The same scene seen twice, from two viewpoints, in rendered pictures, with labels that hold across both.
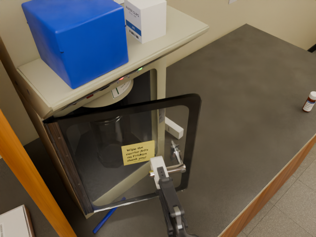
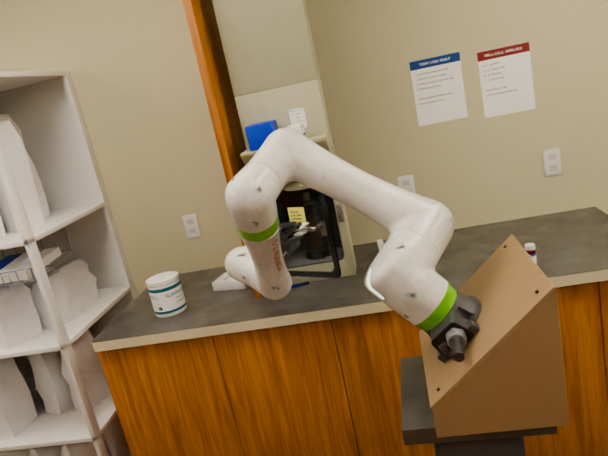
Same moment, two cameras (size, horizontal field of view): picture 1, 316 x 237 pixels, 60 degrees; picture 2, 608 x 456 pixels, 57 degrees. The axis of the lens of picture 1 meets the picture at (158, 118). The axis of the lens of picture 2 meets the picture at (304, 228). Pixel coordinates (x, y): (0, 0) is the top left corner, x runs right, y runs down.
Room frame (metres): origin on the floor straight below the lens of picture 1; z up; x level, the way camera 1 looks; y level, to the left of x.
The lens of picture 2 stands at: (-0.88, -1.58, 1.71)
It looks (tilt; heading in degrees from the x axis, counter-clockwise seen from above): 14 degrees down; 52
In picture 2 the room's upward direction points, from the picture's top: 12 degrees counter-clockwise
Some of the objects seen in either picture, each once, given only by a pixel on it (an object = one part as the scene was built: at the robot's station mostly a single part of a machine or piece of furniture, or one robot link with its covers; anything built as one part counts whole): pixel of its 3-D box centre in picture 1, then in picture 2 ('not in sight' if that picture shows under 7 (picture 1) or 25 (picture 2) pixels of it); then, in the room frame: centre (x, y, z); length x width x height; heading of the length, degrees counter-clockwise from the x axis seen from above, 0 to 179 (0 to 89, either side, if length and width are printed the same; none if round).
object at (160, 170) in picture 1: (162, 175); not in sight; (0.32, -0.01, 1.23); 0.05 x 0.01 x 0.03; 15
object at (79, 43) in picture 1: (78, 35); (262, 135); (0.36, 0.11, 1.56); 0.10 x 0.10 x 0.09; 42
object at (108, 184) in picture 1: (134, 163); (298, 228); (0.38, 0.06, 1.19); 0.30 x 0.01 x 0.40; 104
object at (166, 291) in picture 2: not in sight; (166, 293); (-0.02, 0.48, 1.02); 0.13 x 0.13 x 0.15
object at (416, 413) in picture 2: not in sight; (468, 391); (0.10, -0.82, 0.92); 0.32 x 0.32 x 0.04; 40
